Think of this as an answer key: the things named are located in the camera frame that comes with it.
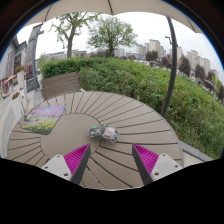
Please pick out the white planter with flowers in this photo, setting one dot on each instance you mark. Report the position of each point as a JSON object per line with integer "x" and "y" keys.
{"x": 18, "y": 106}
{"x": 21, "y": 78}

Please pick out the grey shop front building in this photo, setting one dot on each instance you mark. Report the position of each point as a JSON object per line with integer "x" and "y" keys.
{"x": 8, "y": 66}

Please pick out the round leafy tree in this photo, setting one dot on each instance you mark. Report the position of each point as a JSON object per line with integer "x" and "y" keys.
{"x": 111, "y": 33}

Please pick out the beige parasol canopy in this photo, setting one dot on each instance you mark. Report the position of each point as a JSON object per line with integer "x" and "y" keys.
{"x": 100, "y": 6}

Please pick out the tall grey sign pillar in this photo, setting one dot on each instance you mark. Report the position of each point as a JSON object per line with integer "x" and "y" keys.
{"x": 31, "y": 56}

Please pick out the green hedge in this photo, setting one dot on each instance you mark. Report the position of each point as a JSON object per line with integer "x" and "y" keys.
{"x": 140, "y": 86}

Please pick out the brown slatted outdoor chair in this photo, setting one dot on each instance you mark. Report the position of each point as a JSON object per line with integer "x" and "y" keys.
{"x": 60, "y": 85}

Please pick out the far apartment buildings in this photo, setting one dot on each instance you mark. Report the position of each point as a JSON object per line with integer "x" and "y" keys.
{"x": 155, "y": 46}

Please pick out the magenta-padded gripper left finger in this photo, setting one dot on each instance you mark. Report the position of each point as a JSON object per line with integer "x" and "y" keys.
{"x": 76, "y": 158}

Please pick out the thin-trunked sparse tree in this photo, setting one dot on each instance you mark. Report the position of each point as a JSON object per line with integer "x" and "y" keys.
{"x": 70, "y": 36}

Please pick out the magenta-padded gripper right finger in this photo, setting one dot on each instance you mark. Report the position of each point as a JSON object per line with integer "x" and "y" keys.
{"x": 146, "y": 158}

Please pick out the dark curved parasol pole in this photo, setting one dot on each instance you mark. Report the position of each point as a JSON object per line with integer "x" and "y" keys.
{"x": 172, "y": 66}

